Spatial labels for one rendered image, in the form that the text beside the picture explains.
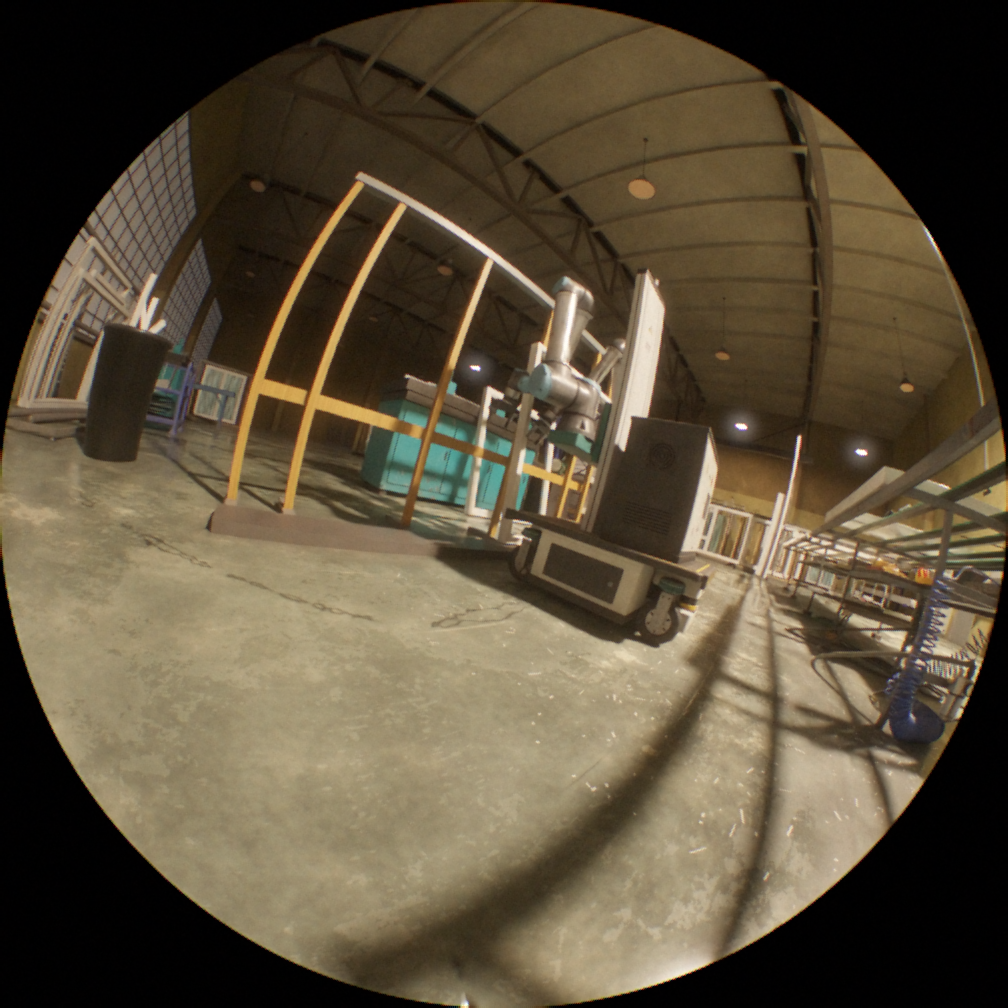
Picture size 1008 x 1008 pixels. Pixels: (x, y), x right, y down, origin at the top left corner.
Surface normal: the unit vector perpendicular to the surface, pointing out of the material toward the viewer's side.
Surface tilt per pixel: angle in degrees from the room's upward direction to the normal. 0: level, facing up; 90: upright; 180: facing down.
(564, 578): 90
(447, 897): 0
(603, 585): 90
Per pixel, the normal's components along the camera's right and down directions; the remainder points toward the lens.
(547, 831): 0.26, -0.96
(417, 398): 0.66, 0.23
